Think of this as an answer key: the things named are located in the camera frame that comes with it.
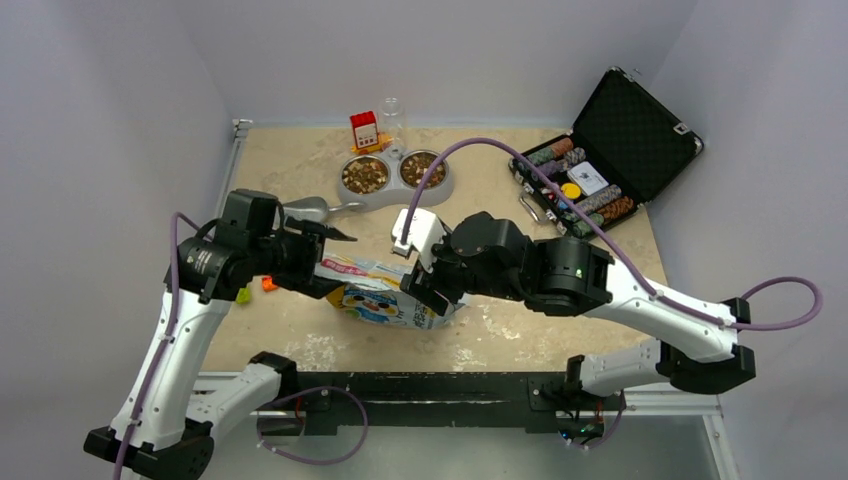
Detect red toy block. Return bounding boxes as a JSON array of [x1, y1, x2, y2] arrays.
[[349, 111, 384, 155]]

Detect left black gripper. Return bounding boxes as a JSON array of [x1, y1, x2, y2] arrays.
[[248, 214, 353, 296]]

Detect black poker chip case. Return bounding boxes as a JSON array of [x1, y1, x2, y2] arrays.
[[508, 67, 704, 239]]

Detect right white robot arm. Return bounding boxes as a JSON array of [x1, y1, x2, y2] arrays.
[[391, 209, 757, 407]]

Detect orange toy arch with blocks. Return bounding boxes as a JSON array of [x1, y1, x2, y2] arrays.
[[235, 276, 278, 306]]

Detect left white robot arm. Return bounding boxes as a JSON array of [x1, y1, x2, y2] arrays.
[[84, 189, 344, 479]]

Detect grey double pet bowl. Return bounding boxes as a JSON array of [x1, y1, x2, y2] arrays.
[[337, 150, 438, 212]]

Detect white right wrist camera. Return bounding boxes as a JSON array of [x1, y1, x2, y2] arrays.
[[391, 208, 449, 270]]

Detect pet food kibble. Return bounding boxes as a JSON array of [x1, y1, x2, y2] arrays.
[[338, 150, 438, 195]]

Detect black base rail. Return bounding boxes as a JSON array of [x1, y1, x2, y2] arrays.
[[261, 372, 626, 437]]

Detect pet food bag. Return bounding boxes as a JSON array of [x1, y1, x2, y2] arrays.
[[315, 253, 470, 330]]

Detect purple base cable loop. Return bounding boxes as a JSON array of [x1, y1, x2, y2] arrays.
[[256, 387, 369, 467]]

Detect silver metal scoop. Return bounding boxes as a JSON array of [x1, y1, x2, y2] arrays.
[[282, 196, 365, 223]]

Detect clear water bottle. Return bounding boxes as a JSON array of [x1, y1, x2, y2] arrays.
[[379, 97, 407, 158]]

